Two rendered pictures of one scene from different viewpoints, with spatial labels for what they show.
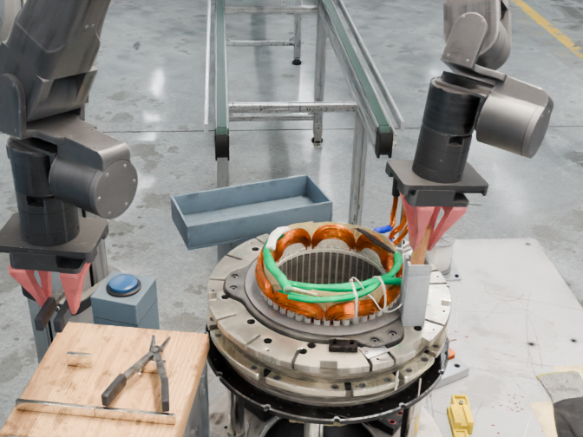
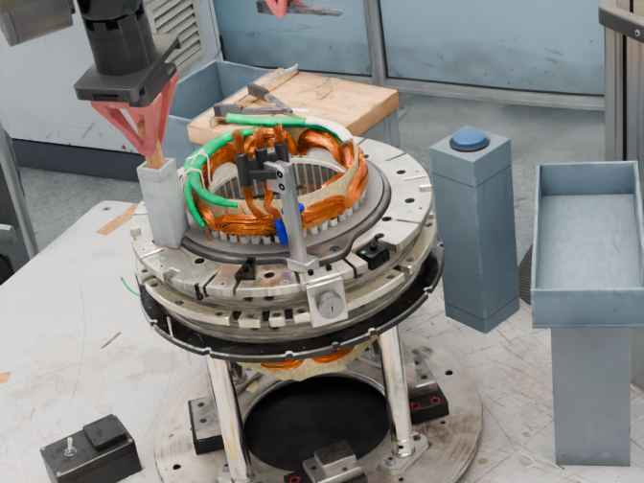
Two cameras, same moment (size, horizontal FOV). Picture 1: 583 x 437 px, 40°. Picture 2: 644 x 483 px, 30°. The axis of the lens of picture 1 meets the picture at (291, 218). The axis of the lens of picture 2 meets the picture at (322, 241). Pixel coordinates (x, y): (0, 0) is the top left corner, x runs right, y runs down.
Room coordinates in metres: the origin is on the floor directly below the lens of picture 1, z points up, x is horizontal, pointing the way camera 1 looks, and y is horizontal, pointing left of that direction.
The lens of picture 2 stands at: (1.55, -0.92, 1.71)
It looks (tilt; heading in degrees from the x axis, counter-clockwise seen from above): 31 degrees down; 126
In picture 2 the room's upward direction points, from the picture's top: 9 degrees counter-clockwise
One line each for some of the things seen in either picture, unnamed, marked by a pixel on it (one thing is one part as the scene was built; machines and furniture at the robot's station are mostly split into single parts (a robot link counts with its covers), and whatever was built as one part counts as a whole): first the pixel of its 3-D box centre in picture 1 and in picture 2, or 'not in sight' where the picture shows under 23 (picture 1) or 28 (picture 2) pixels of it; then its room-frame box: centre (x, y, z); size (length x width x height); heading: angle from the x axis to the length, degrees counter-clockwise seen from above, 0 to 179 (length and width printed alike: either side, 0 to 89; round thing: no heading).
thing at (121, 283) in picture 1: (123, 283); (469, 137); (0.94, 0.24, 1.04); 0.04 x 0.04 x 0.01
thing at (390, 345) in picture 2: not in sight; (395, 382); (0.99, -0.07, 0.91); 0.02 x 0.02 x 0.21
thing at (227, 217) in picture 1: (252, 270); (589, 333); (1.16, 0.07, 0.92); 0.25 x 0.11 x 0.28; 112
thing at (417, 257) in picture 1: (420, 247); (151, 149); (0.80, -0.15, 1.20); 0.02 x 0.02 x 0.06
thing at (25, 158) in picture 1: (46, 163); not in sight; (0.69, 0.24, 1.36); 0.07 x 0.06 x 0.07; 58
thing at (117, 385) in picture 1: (114, 389); (258, 91); (0.67, 0.19, 1.09); 0.04 x 0.01 x 0.02; 160
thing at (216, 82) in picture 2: not in sight; (222, 180); (0.56, 0.22, 0.92); 0.17 x 0.11 x 0.28; 85
